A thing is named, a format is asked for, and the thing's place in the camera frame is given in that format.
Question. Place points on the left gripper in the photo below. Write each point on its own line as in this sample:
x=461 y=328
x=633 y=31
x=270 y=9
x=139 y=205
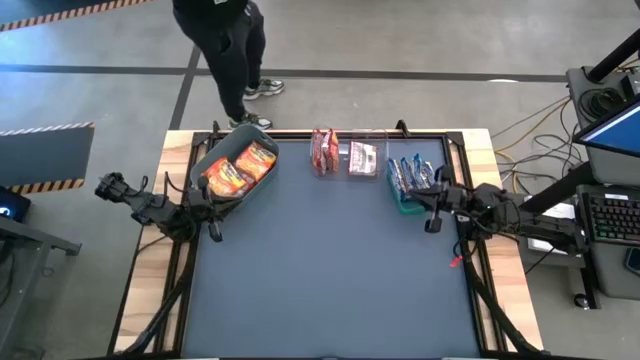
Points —
x=206 y=207

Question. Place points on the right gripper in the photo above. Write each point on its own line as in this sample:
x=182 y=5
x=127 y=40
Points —
x=445 y=197

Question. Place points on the blue Maruchan ramen pack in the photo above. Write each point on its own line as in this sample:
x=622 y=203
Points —
x=417 y=170
x=406 y=175
x=429 y=172
x=396 y=179

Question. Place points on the red Maruchan ramen pack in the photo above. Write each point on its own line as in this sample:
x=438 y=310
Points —
x=317 y=152
x=362 y=157
x=331 y=150

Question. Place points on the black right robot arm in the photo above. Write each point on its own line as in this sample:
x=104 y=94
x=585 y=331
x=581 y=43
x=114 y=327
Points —
x=525 y=220

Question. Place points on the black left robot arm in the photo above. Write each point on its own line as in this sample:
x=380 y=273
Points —
x=150 y=207

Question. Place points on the green translucent plastic bin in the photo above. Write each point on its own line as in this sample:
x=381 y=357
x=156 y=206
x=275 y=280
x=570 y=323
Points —
x=407 y=206

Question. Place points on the dark grey plastic bin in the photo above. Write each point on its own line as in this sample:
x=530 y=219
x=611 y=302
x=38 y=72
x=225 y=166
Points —
x=225 y=145

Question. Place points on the clear plastic bin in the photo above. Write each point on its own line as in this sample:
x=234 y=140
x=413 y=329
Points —
x=382 y=150

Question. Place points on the red zip tie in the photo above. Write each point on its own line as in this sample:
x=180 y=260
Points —
x=456 y=261

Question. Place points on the white SA3 sign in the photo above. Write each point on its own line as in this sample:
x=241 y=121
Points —
x=542 y=245

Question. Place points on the black cart beam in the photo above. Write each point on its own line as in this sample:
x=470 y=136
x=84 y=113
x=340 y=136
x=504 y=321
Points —
x=560 y=190

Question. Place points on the person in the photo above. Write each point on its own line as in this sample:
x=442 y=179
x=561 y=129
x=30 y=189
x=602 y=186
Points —
x=225 y=45

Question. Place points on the black caster wheel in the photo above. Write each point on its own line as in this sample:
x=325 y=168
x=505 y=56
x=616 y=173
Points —
x=581 y=300

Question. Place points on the black hazard-striped cart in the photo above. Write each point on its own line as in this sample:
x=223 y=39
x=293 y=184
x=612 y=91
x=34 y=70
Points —
x=75 y=11
x=40 y=155

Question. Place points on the backlit black keyboard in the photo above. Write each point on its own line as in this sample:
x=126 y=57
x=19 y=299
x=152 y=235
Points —
x=617 y=217

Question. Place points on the grey side desk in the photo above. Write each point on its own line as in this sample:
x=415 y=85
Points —
x=30 y=240

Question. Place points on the computer monitor blue screen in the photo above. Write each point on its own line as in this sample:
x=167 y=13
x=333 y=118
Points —
x=612 y=132

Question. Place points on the grey workstation cart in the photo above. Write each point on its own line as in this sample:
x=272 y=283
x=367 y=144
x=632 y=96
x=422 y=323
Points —
x=615 y=275

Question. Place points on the black device with light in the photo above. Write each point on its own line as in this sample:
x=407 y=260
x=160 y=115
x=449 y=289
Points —
x=10 y=207

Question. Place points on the dark computer mouse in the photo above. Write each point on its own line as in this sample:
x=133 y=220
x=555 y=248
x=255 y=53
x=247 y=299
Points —
x=634 y=261

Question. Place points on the black monitor pole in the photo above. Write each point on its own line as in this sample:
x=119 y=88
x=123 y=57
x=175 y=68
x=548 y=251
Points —
x=617 y=55

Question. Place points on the black metal table frame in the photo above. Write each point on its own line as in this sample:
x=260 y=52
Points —
x=290 y=135

